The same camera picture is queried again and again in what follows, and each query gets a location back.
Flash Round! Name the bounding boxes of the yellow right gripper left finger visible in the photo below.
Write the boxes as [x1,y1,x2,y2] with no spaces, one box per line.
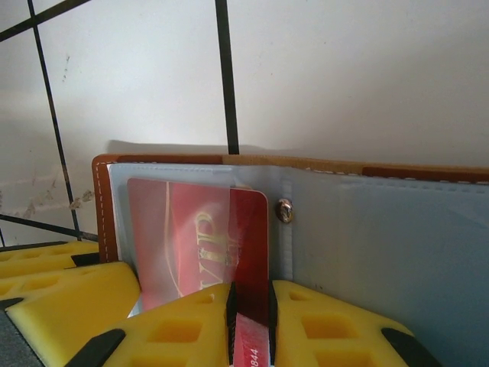
[82,282,236,367]

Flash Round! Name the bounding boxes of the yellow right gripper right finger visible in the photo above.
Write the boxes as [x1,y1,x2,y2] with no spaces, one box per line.
[269,280,444,367]

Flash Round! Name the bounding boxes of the red VIP card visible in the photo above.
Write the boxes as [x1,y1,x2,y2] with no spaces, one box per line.
[126,177,273,367]

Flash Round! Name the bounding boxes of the brown leather card holder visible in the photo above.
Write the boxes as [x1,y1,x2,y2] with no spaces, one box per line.
[91,152,489,367]

